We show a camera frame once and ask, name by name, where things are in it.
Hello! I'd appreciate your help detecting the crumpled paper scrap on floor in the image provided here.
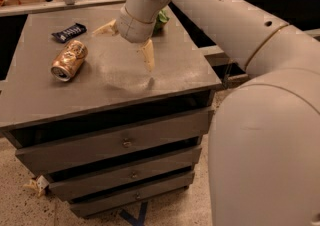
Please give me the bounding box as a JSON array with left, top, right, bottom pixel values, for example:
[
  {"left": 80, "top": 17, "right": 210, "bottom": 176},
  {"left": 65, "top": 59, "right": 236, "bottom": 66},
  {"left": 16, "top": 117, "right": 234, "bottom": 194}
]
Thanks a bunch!
[{"left": 24, "top": 175, "right": 49, "bottom": 197}]

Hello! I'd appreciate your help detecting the dark candy bar wrapper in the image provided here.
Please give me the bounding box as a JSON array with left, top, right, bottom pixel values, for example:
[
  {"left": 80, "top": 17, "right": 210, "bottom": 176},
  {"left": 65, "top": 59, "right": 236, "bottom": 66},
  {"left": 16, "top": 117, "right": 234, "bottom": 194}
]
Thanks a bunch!
[{"left": 52, "top": 23, "right": 87, "bottom": 43}]

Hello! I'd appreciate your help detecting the middle grey drawer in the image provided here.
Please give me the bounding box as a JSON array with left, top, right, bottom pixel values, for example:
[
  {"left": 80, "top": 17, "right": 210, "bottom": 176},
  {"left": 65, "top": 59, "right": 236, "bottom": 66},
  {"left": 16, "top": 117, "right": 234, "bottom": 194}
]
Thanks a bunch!
[{"left": 50, "top": 145, "right": 202, "bottom": 201}]

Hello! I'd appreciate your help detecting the orange soda can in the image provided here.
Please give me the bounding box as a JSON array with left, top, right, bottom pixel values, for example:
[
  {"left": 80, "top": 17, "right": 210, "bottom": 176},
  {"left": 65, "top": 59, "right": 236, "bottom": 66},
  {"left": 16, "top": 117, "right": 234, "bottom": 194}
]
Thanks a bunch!
[{"left": 51, "top": 40, "right": 88, "bottom": 82}]

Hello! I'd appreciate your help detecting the grey drawer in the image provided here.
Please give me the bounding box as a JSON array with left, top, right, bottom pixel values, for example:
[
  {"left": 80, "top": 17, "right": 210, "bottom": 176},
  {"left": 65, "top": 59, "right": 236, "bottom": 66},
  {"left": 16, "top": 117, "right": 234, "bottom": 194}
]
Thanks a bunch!
[
  {"left": 70, "top": 170, "right": 194, "bottom": 218},
  {"left": 50, "top": 145, "right": 202, "bottom": 201},
  {"left": 16, "top": 108, "right": 213, "bottom": 175}
]

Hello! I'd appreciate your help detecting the green chip bag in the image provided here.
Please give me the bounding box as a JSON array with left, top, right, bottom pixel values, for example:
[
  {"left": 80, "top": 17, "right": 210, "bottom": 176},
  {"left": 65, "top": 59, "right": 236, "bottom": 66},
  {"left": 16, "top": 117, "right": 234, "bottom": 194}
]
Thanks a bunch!
[{"left": 153, "top": 9, "right": 169, "bottom": 35}]

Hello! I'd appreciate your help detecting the bottom grey drawer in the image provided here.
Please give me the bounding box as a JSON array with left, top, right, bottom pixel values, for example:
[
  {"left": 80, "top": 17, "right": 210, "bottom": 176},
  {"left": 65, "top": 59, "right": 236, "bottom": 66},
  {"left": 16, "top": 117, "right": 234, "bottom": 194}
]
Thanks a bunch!
[{"left": 70, "top": 170, "right": 194, "bottom": 218}]

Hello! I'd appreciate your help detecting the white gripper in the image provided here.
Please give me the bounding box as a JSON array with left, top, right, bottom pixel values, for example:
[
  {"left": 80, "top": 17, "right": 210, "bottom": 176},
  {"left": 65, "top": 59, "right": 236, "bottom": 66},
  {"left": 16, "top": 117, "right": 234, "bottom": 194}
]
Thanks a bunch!
[{"left": 92, "top": 6, "right": 157, "bottom": 72}]

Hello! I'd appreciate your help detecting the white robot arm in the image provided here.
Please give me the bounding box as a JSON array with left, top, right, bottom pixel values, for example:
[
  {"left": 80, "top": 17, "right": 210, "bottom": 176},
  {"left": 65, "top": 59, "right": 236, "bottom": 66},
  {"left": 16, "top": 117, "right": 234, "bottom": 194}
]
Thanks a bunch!
[{"left": 107, "top": 0, "right": 320, "bottom": 226}]

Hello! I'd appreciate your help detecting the grey drawer cabinet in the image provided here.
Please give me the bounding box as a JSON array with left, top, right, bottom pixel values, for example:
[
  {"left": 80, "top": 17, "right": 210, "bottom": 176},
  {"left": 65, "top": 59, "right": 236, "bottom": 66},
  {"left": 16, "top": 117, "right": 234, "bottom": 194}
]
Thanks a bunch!
[{"left": 0, "top": 5, "right": 220, "bottom": 206}]

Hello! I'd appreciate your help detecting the top grey drawer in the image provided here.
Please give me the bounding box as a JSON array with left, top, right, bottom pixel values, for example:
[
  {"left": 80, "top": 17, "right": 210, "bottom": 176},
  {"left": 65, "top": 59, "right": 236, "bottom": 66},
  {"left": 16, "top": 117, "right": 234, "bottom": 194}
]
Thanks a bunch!
[{"left": 16, "top": 108, "right": 213, "bottom": 175}]

